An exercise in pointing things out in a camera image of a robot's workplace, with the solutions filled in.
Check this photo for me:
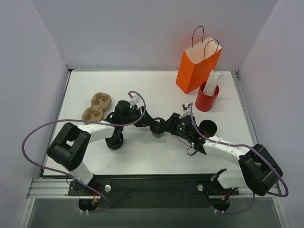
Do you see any black cup lid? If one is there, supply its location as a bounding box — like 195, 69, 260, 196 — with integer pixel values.
150, 117, 165, 134

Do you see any dark coffee cup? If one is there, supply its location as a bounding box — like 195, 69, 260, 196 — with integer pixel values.
152, 132, 164, 138
199, 120, 218, 137

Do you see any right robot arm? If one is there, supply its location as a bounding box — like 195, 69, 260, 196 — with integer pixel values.
160, 113, 283, 196

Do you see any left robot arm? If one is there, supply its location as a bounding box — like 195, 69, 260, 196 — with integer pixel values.
47, 101, 156, 195

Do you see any stack of black lids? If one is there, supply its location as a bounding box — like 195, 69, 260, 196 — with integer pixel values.
105, 137, 124, 150

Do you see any brown cardboard cup carrier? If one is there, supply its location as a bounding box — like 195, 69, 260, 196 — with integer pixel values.
81, 92, 112, 124

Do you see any red cylindrical cup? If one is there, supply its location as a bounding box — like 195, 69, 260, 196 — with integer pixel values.
195, 82, 219, 112

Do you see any white wrapped straws bundle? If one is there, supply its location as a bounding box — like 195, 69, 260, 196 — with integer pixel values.
203, 70, 223, 96

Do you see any orange paper bag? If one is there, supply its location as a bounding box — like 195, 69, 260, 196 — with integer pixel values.
176, 26, 222, 94

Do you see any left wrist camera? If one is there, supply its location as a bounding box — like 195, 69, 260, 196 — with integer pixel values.
129, 94, 144, 108

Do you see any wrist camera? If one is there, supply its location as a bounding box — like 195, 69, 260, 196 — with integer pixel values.
129, 94, 144, 108
179, 103, 193, 119

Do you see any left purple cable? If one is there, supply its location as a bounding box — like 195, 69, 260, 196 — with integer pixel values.
20, 90, 146, 212

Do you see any purple cable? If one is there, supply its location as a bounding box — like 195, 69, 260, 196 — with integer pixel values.
186, 102, 289, 214
20, 90, 146, 212

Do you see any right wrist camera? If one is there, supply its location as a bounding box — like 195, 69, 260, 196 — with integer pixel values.
179, 103, 193, 119

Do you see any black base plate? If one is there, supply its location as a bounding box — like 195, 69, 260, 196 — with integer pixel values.
68, 173, 239, 212

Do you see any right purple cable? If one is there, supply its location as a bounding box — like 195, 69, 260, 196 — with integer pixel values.
186, 102, 289, 214

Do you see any aluminium frame rail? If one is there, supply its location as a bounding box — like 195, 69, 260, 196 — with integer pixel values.
27, 179, 283, 199

